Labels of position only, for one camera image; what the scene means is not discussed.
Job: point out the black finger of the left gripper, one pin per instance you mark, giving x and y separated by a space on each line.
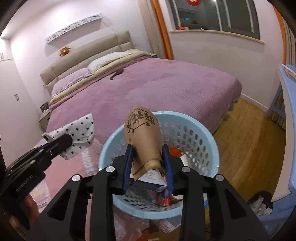
50 150

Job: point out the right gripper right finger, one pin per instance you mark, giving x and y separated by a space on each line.
212 209

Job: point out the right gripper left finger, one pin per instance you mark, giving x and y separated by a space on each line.
85 199

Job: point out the white heart pattern cloth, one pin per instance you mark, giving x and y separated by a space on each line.
82 134

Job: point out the orange plastic bag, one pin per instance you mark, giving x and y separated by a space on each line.
175 152

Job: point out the brown paper bag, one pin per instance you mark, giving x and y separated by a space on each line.
142 131

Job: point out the black trash bag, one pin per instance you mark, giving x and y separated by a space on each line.
261 203

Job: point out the person's left hand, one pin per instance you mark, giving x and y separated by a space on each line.
29 208

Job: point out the pink quilted blanket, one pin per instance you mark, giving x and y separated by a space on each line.
65 216

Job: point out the beige nightstand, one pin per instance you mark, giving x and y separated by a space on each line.
44 119

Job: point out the white wardrobe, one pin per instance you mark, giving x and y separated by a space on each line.
20 129

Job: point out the red blue snack box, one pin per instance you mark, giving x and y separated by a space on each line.
166 198

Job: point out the purple pillow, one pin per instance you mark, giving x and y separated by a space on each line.
71 79

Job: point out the dark blue barcode box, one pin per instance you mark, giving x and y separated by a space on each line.
152 180

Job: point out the light blue perforated basket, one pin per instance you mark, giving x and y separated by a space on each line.
180 131

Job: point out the white pillow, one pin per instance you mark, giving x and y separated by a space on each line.
104 60

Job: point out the orange plush decoration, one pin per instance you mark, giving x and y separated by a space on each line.
64 51

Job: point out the dark object on bed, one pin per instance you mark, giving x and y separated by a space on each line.
116 73

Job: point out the beige padded headboard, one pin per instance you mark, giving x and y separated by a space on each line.
84 55

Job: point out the purple covered bed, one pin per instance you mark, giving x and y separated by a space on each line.
157 84

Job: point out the orange beige curtain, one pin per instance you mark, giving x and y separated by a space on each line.
156 29

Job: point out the small red windowsill item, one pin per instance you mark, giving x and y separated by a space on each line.
183 28

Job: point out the dark framed window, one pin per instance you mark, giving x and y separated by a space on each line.
233 16

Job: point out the red round window sticker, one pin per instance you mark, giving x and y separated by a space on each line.
194 2

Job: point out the small picture frame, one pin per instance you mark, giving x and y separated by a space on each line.
44 107

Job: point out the white carved wall shelf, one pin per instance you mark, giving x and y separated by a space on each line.
73 26

